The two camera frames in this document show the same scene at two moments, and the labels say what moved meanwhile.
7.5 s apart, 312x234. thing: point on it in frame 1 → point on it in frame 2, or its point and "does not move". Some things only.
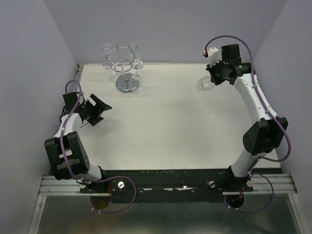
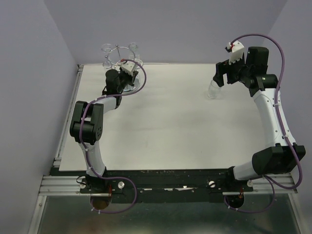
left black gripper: (98, 109) → (132, 78)
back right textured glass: (133, 52) does not move
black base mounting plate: (165, 185) does not move
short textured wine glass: (204, 83) → (213, 90)
